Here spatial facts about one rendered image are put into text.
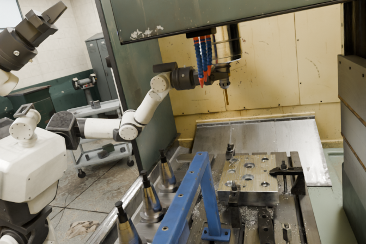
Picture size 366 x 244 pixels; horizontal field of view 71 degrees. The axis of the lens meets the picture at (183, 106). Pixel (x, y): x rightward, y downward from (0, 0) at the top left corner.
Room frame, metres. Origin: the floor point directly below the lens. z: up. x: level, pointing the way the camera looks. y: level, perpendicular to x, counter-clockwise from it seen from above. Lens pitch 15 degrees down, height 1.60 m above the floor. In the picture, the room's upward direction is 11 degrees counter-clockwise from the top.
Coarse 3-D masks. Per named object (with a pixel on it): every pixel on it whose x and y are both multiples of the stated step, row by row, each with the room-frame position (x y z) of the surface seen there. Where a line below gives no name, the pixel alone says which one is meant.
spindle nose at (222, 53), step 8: (216, 32) 0.87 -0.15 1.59; (224, 32) 0.87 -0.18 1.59; (232, 32) 0.87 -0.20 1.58; (240, 32) 0.91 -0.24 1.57; (216, 40) 0.87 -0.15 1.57; (224, 40) 0.87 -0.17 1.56; (232, 40) 0.87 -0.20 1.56; (240, 40) 0.90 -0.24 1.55; (200, 48) 0.91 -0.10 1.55; (216, 48) 0.87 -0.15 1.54; (224, 48) 0.87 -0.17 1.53; (232, 48) 0.87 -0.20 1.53; (240, 48) 0.89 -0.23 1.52; (216, 56) 0.87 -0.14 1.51; (224, 56) 0.87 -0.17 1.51; (232, 56) 0.87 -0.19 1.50; (240, 56) 0.89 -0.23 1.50; (216, 64) 0.88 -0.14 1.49
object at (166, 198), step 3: (159, 195) 0.60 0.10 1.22; (162, 195) 0.59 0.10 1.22; (165, 195) 0.59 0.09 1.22; (168, 195) 0.59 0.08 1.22; (171, 195) 0.59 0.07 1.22; (174, 195) 0.58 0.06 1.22; (159, 198) 0.58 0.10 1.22; (162, 198) 0.58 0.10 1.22; (165, 198) 0.58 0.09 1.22; (168, 198) 0.57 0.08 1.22; (171, 198) 0.57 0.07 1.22; (162, 201) 0.57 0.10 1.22; (165, 201) 0.57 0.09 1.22; (168, 201) 0.56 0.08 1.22; (171, 201) 0.56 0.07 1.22; (168, 204) 0.55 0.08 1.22; (168, 207) 0.55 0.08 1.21
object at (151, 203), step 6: (150, 186) 0.52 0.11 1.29; (144, 192) 0.52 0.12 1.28; (150, 192) 0.51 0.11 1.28; (144, 198) 0.51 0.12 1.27; (150, 198) 0.51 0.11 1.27; (156, 198) 0.52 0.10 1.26; (144, 204) 0.51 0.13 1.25; (150, 204) 0.51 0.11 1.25; (156, 204) 0.51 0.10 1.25; (144, 210) 0.52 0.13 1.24; (150, 210) 0.51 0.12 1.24; (156, 210) 0.51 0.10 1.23
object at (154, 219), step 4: (164, 204) 0.54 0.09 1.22; (164, 208) 0.53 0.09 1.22; (140, 212) 0.53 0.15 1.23; (160, 212) 0.51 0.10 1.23; (164, 212) 0.53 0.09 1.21; (144, 216) 0.51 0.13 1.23; (148, 216) 0.51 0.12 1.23; (152, 216) 0.50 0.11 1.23; (156, 216) 0.50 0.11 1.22; (160, 216) 0.50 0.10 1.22; (144, 220) 0.50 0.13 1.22; (148, 220) 0.50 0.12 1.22; (152, 220) 0.50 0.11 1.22; (156, 220) 0.50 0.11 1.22; (160, 220) 0.51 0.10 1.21
